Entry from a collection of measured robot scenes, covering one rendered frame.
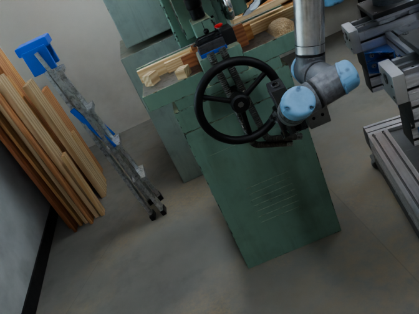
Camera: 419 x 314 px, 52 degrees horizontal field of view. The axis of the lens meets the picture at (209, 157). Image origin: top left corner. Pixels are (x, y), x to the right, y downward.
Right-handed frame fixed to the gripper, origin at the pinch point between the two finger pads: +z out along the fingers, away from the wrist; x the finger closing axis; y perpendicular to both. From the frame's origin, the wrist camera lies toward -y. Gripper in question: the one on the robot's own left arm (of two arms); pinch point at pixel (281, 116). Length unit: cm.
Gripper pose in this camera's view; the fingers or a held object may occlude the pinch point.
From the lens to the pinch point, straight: 133.7
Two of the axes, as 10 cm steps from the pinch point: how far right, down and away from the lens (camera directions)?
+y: 4.0, 9.1, -0.9
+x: 9.1, -4.1, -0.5
